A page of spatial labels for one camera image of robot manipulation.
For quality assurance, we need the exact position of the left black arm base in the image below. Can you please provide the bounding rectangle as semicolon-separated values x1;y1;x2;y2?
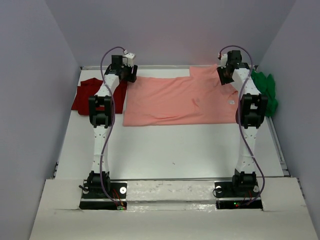
79;171;128;211

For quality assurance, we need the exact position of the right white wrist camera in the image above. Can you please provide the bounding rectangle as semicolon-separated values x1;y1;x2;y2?
218;53;228;68

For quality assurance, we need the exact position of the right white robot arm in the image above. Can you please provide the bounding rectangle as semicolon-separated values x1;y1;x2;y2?
217;50;268;196

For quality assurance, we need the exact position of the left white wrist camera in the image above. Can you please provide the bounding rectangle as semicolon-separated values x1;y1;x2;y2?
122;52;136;67

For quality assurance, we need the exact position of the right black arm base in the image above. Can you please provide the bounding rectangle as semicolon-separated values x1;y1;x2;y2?
212;171;263;210

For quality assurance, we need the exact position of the pink polo shirt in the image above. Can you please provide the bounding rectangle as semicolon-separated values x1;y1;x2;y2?
123;64;238;127

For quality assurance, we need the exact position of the crumpled green t-shirt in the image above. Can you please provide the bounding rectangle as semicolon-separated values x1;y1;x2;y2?
251;70;279;117

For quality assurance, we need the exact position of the white foam block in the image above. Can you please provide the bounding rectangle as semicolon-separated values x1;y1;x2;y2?
126;180;216;202

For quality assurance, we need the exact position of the aluminium rear table rail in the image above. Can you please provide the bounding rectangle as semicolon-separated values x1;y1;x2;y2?
80;64;258;71

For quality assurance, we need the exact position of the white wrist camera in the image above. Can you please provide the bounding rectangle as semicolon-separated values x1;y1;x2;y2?
122;52;136;67
218;53;228;68

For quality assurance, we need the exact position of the folded red t-shirt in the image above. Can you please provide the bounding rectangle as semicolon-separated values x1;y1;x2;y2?
71;78;128;116

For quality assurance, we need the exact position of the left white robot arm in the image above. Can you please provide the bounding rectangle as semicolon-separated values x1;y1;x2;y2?
84;52;138;198

